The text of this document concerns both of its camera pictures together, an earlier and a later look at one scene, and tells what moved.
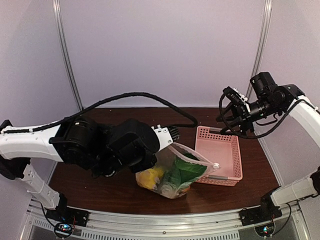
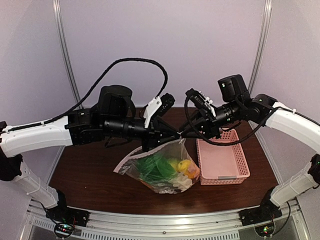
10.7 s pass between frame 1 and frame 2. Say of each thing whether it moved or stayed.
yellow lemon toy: moved
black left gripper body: moved
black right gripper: moved
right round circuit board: stayed
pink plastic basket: moved
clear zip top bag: moved
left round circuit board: stayed
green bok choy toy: moved
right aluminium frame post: stayed
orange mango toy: moved
